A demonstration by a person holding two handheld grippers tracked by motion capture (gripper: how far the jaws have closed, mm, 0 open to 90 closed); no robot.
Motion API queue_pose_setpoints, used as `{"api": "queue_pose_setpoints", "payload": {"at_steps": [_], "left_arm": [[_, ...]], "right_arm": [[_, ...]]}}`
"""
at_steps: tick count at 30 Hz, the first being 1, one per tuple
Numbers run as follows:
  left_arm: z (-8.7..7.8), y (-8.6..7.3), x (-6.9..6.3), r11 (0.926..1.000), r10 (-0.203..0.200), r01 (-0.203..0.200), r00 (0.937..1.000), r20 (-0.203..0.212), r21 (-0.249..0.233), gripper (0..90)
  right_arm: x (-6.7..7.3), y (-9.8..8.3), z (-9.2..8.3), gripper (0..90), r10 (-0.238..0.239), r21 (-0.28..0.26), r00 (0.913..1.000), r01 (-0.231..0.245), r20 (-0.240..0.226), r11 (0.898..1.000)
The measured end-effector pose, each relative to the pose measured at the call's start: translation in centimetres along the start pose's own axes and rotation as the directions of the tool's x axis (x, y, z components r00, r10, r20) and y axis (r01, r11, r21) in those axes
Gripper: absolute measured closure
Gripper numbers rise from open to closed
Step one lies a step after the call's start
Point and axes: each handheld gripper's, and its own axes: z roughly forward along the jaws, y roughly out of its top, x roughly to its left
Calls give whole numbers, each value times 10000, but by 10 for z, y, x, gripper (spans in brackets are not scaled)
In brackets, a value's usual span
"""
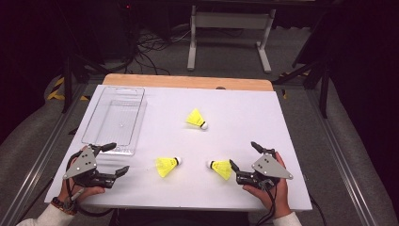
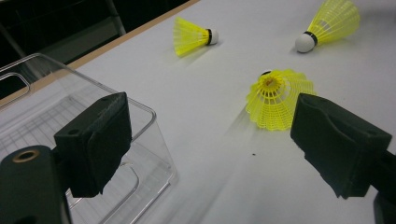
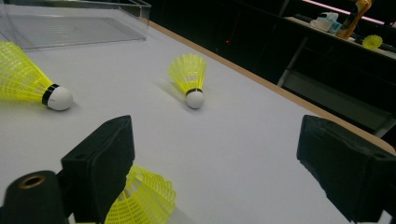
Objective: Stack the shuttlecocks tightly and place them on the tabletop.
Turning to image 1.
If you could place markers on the person's right hand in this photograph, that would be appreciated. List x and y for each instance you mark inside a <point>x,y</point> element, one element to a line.
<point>277,197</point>

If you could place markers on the person's left hand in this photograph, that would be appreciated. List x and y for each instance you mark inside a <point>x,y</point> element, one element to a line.
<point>87,190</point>

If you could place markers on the black metal stand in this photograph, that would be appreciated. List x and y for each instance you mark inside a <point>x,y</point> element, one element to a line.
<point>324,94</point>

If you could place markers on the yellow shuttlecock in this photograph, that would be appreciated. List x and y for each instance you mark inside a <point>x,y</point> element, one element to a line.
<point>222,168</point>
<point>195,118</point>
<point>165,165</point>

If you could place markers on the yellow black hazard tape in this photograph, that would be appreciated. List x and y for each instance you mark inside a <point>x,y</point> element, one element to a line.
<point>56,94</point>

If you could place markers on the black tripod stand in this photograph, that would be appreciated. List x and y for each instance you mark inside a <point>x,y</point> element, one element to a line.
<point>67,84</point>

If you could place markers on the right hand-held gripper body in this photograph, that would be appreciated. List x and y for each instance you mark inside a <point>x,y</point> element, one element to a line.
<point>269,168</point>

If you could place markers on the clear plastic container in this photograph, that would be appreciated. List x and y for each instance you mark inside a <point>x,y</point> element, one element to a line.
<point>116,122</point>

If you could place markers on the white table board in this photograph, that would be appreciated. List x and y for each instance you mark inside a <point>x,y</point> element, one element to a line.
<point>175,103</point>

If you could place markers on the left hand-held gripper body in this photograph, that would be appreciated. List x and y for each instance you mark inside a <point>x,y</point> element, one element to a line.
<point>83,163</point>

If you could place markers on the aluminium floor rail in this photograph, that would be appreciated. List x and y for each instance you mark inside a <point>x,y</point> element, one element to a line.
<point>34,171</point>
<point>338,153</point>

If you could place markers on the white metal stand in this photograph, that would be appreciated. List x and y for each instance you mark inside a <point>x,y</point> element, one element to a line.
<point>232,20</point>

